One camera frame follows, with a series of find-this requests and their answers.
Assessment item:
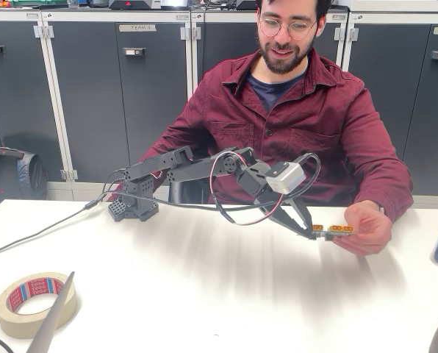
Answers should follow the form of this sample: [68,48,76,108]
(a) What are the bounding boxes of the round metal glasses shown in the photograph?
[258,16,318,40]

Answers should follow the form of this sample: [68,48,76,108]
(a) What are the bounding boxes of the grey laptop lid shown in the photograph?
[26,271,76,353]

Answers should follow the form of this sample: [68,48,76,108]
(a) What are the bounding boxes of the person's left hand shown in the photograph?
[343,200,392,257]

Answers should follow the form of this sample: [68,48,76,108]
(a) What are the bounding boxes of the black device with red mark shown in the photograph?
[108,0,162,10]

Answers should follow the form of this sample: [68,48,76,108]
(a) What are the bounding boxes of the red and white servo wires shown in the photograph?
[151,146,286,227]

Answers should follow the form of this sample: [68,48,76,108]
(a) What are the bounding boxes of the beige masking tape roll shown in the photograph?
[0,271,79,340]

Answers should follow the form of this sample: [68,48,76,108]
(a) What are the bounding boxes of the thin black extension cable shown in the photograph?
[0,193,109,258]

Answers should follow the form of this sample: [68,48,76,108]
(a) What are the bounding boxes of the silver webcam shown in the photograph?
[265,161,307,195]

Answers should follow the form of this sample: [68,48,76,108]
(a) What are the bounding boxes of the thin black base cable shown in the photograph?
[103,168,130,194]

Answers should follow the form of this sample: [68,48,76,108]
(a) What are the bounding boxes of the dark grey backpack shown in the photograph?
[0,146,49,218]

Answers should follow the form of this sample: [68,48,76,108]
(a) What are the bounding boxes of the man in maroon shirt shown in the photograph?
[140,0,414,224]

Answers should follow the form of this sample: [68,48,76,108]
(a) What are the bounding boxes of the person's right forearm maroon sleeve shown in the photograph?
[140,121,205,163]

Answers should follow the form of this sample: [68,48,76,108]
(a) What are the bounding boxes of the green box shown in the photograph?
[9,0,70,8]

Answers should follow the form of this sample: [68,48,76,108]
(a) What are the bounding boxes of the green circuit board orange connectors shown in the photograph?
[312,223,355,242]

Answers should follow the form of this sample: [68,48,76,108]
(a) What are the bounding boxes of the person's left forearm maroon sleeve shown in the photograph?
[351,154,414,224]

